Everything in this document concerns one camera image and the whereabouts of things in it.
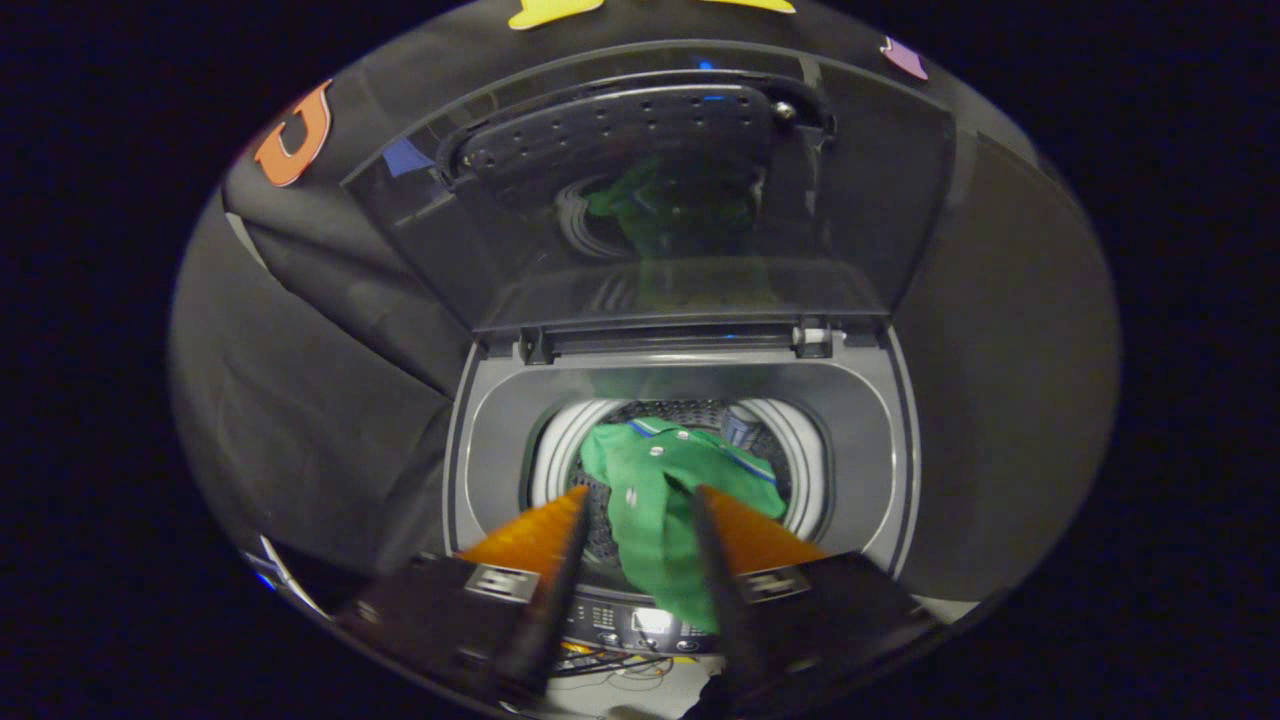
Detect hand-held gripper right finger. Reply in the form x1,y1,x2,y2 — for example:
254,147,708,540
690,485,941,706

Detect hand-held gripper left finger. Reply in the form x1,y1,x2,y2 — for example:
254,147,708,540
335,486,593,701

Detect green polo shirt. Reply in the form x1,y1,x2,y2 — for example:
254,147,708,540
580,418,791,634

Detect dark washing machine lid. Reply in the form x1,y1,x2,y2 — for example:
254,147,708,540
342,40,958,336

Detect blue white object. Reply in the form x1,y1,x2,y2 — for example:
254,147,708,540
245,535,326,616

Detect black backdrop cloth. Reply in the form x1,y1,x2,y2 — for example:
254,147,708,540
168,0,1121,601

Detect black cables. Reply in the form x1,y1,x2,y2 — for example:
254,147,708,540
550,645,701,691

